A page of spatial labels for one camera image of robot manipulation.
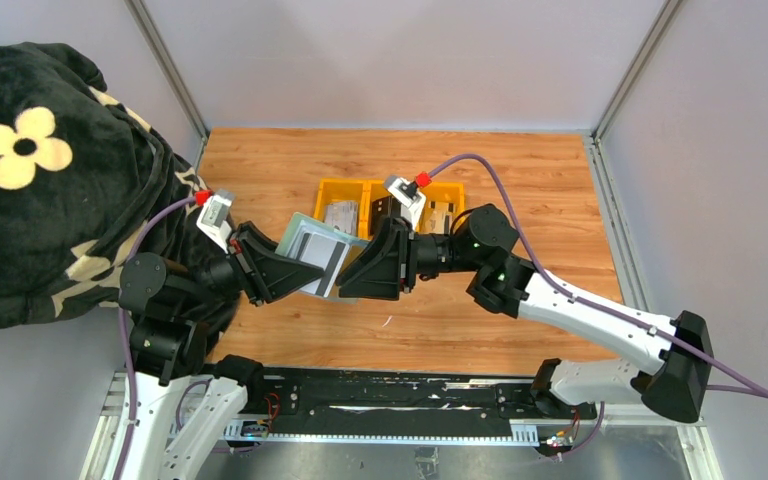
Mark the middle yellow bin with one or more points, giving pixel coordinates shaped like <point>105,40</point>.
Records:
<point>377,191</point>

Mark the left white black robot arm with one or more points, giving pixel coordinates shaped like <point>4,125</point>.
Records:
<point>176,404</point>

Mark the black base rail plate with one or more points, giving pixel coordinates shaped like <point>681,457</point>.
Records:
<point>378,405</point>

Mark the green card holder wallet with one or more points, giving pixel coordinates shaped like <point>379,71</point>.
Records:
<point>300,224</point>

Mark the silver cards in left bin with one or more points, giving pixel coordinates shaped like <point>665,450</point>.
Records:
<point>343,216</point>

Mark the black card holder in bin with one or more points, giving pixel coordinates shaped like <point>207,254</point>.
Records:
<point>382,208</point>

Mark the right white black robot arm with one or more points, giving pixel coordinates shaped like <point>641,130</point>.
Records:
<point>662,362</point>

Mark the beige cards in right bin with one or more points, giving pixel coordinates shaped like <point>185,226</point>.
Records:
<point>437,217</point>

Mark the left yellow bin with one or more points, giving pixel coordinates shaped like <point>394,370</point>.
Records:
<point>333,190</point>

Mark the aluminium frame post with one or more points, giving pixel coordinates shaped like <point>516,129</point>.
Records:
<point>659,28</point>
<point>154,39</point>

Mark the black floral blanket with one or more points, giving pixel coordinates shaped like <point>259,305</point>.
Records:
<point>84,180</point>

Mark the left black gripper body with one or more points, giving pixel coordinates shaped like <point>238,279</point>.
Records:
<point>244,264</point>

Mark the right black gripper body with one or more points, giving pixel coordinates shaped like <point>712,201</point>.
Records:
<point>408,254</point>

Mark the right aluminium frame post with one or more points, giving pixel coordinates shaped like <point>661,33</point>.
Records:
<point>659,28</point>

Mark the right yellow bin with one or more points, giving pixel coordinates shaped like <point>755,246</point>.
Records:
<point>444,201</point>

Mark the yellow bin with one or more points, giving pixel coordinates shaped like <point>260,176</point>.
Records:
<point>444,201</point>
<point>333,190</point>
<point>377,191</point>

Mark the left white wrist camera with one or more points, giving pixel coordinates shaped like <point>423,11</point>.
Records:
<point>213,219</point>

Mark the silver credit card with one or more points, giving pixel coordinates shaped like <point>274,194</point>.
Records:
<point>324,252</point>

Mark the left aluminium frame post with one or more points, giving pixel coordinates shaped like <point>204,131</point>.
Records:
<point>154,39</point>

